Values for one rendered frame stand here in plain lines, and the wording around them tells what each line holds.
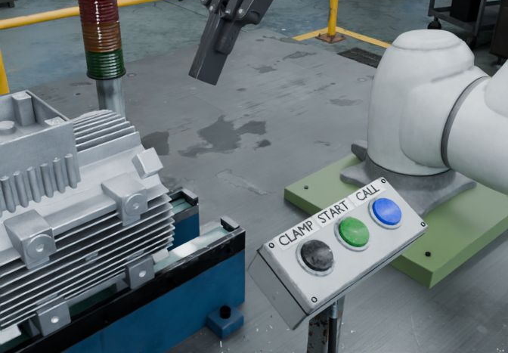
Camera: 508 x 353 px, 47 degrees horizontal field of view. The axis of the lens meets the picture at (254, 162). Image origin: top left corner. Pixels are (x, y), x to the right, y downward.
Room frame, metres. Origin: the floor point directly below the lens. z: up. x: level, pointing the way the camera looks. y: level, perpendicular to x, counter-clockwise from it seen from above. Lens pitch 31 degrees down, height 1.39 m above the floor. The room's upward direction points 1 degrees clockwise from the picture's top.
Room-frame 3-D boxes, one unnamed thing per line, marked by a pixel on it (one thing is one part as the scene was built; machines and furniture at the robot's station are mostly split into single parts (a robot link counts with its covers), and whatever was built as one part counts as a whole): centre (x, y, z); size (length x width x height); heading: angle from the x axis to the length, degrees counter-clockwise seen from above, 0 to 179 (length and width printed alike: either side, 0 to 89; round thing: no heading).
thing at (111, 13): (0.90, 0.25, 1.14); 0.06 x 0.06 x 0.04
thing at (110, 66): (0.90, 0.25, 1.05); 0.06 x 0.06 x 0.04
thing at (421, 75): (0.89, -0.28, 1.00); 0.18 x 0.16 x 0.22; 40
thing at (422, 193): (0.91, -0.27, 0.86); 0.22 x 0.18 x 0.06; 39
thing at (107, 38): (0.90, 0.25, 1.10); 0.06 x 0.06 x 0.04
